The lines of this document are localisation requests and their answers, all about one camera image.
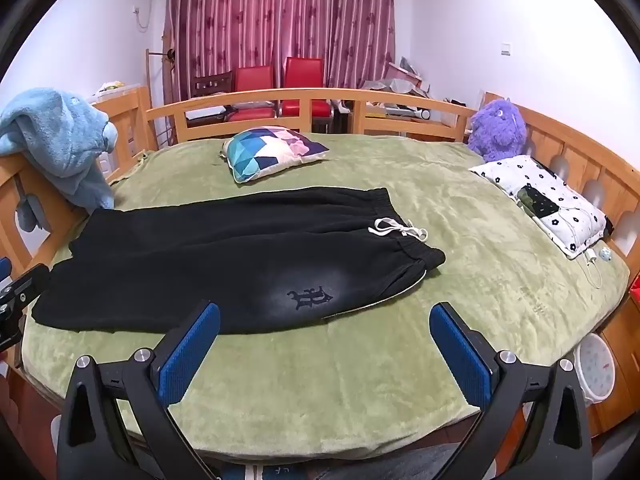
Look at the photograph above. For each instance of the clear plastic storage box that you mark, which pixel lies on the clear plastic storage box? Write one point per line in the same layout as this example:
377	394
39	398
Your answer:
117	92

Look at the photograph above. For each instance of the light blue fluffy towel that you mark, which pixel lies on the light blue fluffy towel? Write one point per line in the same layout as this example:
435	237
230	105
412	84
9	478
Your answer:
55	135

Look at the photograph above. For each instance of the red striped curtain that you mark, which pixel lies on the red striped curtain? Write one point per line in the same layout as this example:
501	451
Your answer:
280	15

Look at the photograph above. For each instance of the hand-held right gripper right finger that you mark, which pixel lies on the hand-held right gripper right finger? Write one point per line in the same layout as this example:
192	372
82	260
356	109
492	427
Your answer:
457	350

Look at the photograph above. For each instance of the wooden coat rack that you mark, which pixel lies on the wooden coat rack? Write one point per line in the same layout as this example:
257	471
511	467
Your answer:
150	75

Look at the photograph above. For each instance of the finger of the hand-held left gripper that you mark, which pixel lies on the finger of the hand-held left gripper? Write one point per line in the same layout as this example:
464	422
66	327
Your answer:
27	285
9	327

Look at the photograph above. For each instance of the red chair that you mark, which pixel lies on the red chair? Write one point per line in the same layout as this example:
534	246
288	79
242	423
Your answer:
252	82
302	72

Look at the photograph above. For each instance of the geometric patterned pillow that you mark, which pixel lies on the geometric patterned pillow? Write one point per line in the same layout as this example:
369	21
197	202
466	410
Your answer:
270	152

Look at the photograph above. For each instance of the wooden bed frame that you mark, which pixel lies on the wooden bed frame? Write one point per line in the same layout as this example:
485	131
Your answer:
300	94

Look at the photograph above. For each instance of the purple plush toy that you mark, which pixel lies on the purple plush toy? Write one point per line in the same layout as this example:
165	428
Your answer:
497	127

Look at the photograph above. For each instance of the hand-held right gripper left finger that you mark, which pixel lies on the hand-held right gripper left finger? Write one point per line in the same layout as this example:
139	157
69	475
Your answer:
192	350

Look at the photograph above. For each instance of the white floral pillow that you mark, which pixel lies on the white floral pillow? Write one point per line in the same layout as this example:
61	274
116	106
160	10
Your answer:
525	170

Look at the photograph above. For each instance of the green fleece blanket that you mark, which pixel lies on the green fleece blanket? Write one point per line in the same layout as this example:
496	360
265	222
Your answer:
350	385

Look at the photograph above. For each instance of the black pants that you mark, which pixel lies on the black pants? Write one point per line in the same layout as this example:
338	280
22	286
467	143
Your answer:
200	250

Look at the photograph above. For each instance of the dark wooden chair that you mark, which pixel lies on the dark wooden chair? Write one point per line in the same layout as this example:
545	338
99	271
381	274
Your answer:
212	85

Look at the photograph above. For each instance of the red box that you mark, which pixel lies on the red box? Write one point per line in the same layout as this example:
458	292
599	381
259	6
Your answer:
635	287

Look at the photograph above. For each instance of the small light blue trinket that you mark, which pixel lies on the small light blue trinket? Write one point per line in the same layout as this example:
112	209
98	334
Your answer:
605	254

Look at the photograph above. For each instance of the pile of bags and papers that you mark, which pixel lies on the pile of bags and papers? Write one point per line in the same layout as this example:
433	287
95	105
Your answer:
400	85

